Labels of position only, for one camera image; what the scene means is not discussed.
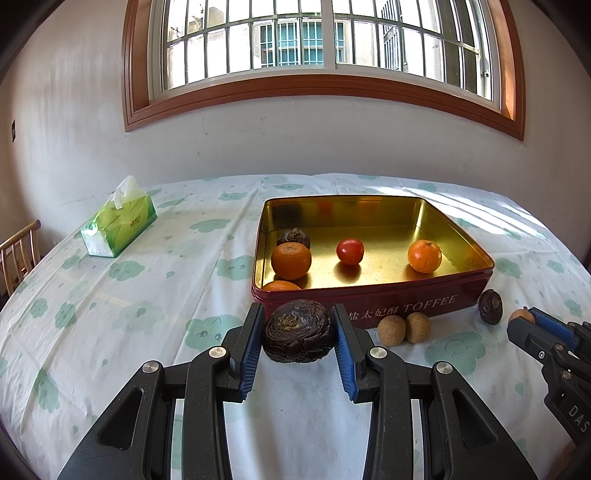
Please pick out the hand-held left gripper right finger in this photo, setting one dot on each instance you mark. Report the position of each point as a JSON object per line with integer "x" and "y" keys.
{"x": 347, "y": 364}

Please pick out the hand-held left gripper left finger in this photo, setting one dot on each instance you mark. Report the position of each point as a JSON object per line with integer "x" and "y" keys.
{"x": 249, "y": 353}

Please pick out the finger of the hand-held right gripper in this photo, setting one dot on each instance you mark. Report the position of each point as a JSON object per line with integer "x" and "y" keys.
{"x": 554, "y": 325}
{"x": 531, "y": 341}

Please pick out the brown longan with stem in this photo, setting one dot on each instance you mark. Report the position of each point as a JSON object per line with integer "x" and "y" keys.
{"x": 521, "y": 316}

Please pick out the large dark water chestnut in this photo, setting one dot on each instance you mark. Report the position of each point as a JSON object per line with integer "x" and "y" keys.
{"x": 298, "y": 331}

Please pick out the oval glossy orange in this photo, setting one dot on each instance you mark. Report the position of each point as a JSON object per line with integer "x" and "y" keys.
{"x": 280, "y": 286}

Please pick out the red tomato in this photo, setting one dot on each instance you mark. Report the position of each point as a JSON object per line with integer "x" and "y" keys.
{"x": 350, "y": 251}

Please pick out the red toffee tin box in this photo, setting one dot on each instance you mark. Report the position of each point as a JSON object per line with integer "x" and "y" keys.
{"x": 383, "y": 249}

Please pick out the dark round orange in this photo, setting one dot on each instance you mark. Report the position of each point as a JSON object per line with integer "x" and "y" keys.
{"x": 291, "y": 261}

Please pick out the white green printed tablecloth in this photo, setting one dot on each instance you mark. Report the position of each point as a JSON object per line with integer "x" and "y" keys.
{"x": 138, "y": 286}

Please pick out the bright small orange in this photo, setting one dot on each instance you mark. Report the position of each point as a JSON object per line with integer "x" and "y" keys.
{"x": 424, "y": 256}

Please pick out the green tissue box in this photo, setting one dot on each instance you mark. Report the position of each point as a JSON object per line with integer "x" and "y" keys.
{"x": 120, "y": 226}

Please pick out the wooden chair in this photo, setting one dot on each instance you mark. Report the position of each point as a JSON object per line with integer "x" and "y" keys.
{"x": 18, "y": 254}

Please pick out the wooden framed barred window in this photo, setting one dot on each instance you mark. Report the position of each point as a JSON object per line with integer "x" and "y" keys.
{"x": 300, "y": 87}

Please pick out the dark wall switch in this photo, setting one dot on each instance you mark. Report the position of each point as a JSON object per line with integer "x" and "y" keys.
{"x": 14, "y": 130}

